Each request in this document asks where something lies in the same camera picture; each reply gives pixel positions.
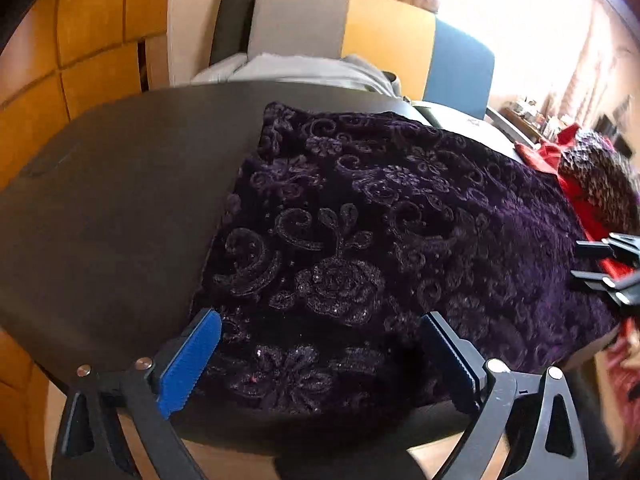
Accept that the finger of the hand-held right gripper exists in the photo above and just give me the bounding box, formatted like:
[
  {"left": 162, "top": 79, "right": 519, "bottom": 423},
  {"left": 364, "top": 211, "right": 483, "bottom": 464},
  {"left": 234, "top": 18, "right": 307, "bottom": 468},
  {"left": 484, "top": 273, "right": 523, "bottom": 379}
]
[
  {"left": 575, "top": 233, "right": 640, "bottom": 266},
  {"left": 570, "top": 270, "right": 640, "bottom": 307}
]

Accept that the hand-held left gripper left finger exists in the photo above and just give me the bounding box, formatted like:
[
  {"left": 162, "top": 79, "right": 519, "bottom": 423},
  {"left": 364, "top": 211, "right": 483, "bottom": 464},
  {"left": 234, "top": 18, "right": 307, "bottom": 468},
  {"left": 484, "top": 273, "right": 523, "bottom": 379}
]
[{"left": 57, "top": 308, "right": 223, "bottom": 480}]

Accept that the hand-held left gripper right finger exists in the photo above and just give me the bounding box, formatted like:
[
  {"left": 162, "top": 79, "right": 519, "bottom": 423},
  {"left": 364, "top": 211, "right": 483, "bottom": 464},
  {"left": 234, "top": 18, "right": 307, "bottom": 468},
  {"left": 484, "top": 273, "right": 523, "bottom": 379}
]
[{"left": 420, "top": 311, "right": 591, "bottom": 480}]

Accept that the purple velvet garment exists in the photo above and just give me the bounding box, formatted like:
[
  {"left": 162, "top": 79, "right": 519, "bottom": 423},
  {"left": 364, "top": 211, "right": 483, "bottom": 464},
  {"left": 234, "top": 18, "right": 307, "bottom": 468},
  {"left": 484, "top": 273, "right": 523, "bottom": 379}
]
[{"left": 190, "top": 102, "right": 621, "bottom": 417}]

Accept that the leopard print cloth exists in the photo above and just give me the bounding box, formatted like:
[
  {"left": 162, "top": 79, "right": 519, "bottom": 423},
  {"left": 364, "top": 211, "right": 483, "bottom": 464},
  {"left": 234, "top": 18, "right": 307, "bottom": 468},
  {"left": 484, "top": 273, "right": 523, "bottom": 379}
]
[{"left": 557, "top": 130, "right": 640, "bottom": 237}]

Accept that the red blanket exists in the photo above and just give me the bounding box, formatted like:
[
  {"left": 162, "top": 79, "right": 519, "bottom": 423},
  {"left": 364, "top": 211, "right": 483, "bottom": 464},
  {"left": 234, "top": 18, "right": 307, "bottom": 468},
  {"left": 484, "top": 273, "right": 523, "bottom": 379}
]
[{"left": 515, "top": 125, "right": 640, "bottom": 291}]

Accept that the black monitor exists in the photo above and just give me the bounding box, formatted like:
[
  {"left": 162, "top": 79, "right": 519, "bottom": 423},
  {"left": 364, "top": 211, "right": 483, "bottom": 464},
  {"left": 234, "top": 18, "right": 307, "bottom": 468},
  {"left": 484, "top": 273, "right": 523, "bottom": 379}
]
[{"left": 595, "top": 114, "right": 622, "bottom": 137}]

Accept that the cluttered wooden desk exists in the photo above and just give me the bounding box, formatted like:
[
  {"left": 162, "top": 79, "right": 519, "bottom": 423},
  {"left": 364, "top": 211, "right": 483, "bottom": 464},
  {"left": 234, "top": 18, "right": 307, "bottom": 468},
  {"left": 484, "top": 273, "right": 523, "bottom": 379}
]
[{"left": 494, "top": 94, "right": 562, "bottom": 142}]

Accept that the white printed pillow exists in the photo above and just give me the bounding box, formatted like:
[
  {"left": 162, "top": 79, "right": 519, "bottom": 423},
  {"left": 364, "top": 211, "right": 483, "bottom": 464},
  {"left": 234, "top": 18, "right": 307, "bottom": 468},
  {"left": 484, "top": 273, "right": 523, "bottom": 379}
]
[{"left": 415, "top": 100, "right": 503, "bottom": 142}]

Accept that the large window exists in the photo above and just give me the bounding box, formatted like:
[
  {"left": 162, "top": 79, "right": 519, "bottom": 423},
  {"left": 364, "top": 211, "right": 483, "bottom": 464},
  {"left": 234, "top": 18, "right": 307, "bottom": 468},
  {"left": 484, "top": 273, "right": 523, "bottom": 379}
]
[{"left": 440, "top": 0, "right": 598, "bottom": 103}]

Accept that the grey yellow blue headboard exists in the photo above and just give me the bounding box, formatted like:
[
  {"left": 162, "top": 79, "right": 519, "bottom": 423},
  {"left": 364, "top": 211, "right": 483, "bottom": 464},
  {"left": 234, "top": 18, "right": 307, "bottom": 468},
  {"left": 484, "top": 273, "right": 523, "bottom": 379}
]
[{"left": 207, "top": 0, "right": 496, "bottom": 121}]

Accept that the grey garment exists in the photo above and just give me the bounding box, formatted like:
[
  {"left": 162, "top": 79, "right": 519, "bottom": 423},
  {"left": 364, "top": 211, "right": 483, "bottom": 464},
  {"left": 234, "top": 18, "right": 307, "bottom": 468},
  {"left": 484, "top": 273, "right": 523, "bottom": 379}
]
[{"left": 192, "top": 54, "right": 404, "bottom": 99}]

